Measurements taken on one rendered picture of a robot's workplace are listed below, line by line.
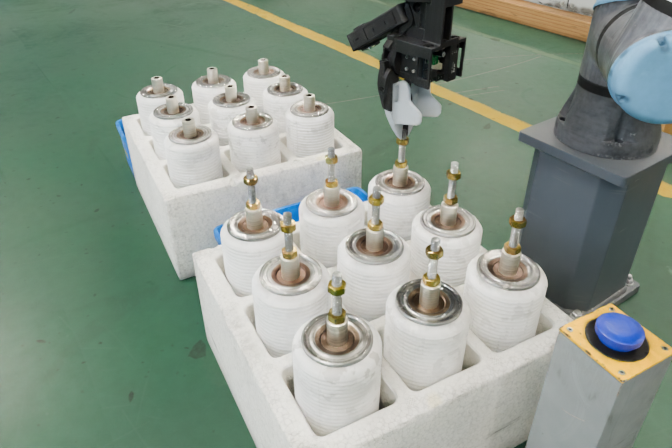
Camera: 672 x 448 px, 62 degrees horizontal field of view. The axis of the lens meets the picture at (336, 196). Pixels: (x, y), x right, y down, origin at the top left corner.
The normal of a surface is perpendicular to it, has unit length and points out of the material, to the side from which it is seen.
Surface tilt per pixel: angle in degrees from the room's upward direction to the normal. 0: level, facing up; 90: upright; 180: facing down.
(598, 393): 90
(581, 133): 72
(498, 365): 0
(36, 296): 0
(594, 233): 90
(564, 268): 90
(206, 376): 0
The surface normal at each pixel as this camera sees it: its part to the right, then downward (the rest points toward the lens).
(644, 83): -0.24, 0.62
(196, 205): 0.47, 0.47
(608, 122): -0.45, 0.19
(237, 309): 0.00, -0.85
